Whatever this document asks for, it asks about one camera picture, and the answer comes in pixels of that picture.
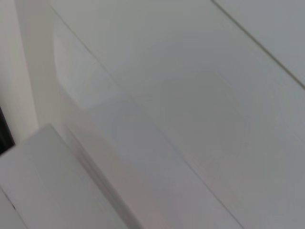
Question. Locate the dark background panel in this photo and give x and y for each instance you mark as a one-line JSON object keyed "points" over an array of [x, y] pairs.
{"points": [[4, 133]]}

